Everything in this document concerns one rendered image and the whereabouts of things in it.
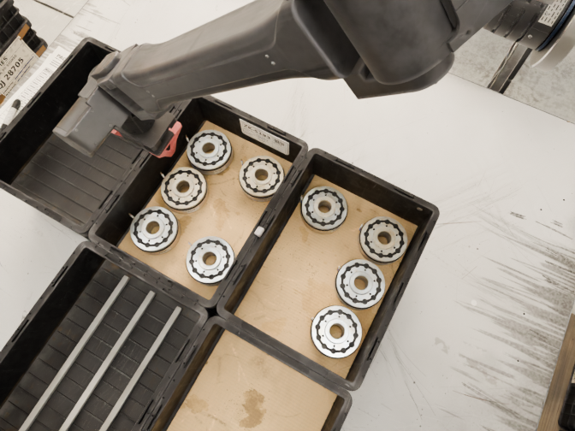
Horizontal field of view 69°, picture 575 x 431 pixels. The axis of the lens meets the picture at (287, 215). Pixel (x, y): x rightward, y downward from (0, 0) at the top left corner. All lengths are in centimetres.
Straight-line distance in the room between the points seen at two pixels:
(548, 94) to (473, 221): 135
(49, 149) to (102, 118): 57
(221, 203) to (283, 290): 24
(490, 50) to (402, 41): 222
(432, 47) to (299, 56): 9
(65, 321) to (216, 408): 37
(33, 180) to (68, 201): 10
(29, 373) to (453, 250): 99
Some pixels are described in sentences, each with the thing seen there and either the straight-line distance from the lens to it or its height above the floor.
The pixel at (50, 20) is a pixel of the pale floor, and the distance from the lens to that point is 268.
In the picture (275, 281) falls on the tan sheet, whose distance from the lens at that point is 92.
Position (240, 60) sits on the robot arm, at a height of 147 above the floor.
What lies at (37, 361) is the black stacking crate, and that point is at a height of 83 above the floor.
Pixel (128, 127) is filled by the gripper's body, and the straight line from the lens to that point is 69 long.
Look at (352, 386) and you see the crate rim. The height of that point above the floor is 93.
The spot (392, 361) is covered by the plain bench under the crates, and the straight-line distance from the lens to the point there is 106.
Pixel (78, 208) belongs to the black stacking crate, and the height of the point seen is 83.
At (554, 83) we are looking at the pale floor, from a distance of 250.
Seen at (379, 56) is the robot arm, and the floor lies 153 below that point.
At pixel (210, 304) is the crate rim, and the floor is 93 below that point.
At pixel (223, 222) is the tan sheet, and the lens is 96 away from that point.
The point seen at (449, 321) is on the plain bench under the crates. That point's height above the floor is 70.
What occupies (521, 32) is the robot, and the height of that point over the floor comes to 113.
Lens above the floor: 173
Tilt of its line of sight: 71 degrees down
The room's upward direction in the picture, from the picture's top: straight up
